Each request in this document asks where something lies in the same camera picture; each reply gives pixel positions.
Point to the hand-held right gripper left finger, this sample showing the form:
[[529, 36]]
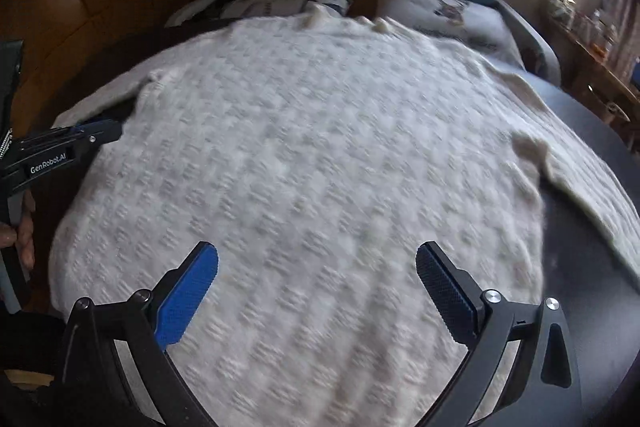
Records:
[[190, 292]]

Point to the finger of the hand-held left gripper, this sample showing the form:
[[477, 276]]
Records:
[[107, 132]]

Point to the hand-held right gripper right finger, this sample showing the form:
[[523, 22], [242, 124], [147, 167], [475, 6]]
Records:
[[445, 292]]

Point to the white knit sweater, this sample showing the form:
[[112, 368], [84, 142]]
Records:
[[325, 132]]

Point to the person's left hand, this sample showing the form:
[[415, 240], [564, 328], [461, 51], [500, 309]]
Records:
[[27, 237]]

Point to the triangle pattern pillow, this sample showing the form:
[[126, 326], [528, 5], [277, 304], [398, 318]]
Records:
[[280, 4]]

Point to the wooden desk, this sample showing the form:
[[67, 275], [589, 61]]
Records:
[[600, 72]]

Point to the deer print pillow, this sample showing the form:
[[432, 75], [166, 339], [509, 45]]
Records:
[[440, 17]]

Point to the cluster of jars and bottles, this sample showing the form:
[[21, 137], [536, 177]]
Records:
[[575, 17]]

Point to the pink patterned curtain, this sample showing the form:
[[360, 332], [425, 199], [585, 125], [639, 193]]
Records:
[[625, 17]]

